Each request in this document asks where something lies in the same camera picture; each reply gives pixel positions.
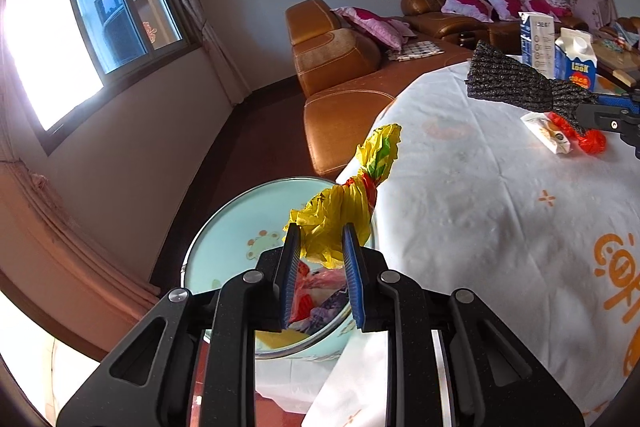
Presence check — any white printed tablecloth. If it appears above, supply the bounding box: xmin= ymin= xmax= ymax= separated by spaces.
xmin=255 ymin=52 xmax=640 ymax=427

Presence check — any bright yellow plastic bag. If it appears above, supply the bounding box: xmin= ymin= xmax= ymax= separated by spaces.
xmin=284 ymin=123 xmax=403 ymax=270

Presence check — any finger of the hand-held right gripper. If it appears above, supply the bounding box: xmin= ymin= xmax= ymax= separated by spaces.
xmin=575 ymin=106 xmax=640 ymax=158
xmin=597 ymin=91 xmax=640 ymax=110

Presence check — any dark speckled snack packet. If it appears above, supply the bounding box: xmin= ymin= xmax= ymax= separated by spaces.
xmin=466 ymin=39 xmax=599 ymax=134

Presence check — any long beige curtain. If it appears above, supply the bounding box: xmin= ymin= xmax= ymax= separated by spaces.
xmin=0 ymin=147 xmax=161 ymax=343

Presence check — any sliding glass window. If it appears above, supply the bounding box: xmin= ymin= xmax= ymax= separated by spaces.
xmin=0 ymin=0 xmax=201 ymax=155

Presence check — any pink floral pillow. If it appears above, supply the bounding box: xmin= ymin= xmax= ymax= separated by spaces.
xmin=520 ymin=0 xmax=563 ymax=15
xmin=480 ymin=0 xmax=526 ymax=22
xmin=332 ymin=7 xmax=416 ymax=51
xmin=441 ymin=0 xmax=493 ymax=22

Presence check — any flat yellow packet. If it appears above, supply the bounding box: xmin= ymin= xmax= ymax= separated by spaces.
xmin=256 ymin=329 xmax=308 ymax=353

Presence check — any pink red plastic wrapper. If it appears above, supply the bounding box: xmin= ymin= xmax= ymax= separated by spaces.
xmin=290 ymin=259 xmax=346 ymax=323

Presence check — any brown leather chaise sofa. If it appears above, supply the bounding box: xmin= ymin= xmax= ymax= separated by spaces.
xmin=285 ymin=0 xmax=473 ymax=180

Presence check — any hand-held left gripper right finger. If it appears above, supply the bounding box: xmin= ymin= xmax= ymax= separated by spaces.
xmin=342 ymin=227 xmax=586 ymax=427

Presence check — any checkered cloth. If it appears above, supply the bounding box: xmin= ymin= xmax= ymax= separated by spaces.
xmin=387 ymin=41 xmax=446 ymax=62

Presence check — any wooden coffee table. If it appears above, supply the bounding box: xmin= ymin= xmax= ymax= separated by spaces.
xmin=595 ymin=17 xmax=640 ymax=88

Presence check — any small white snack packet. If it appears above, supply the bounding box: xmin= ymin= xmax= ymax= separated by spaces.
xmin=520 ymin=113 xmax=574 ymax=155

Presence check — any pink covered chair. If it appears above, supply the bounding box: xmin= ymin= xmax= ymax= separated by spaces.
xmin=570 ymin=0 xmax=619 ymax=32

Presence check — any mint green cartoon trash bin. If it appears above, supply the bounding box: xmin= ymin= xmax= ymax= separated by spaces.
xmin=181 ymin=177 xmax=373 ymax=360

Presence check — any purple patterned wrapper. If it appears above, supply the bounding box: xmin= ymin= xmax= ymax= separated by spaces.
xmin=302 ymin=289 xmax=351 ymax=335

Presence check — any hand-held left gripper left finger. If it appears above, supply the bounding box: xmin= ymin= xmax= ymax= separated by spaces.
xmin=57 ymin=224 xmax=302 ymax=427

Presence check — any gable top blue carton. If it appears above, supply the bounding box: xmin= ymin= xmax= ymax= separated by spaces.
xmin=554 ymin=28 xmax=601 ymax=91

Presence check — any narrow beige curtain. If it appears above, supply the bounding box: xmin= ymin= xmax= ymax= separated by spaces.
xmin=147 ymin=0 xmax=251 ymax=108

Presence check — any tall blue white carton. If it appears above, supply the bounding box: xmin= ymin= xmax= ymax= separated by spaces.
xmin=518 ymin=12 xmax=557 ymax=78

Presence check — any red crinkled wrapper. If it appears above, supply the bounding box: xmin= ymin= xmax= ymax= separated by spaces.
xmin=547 ymin=112 xmax=607 ymax=155

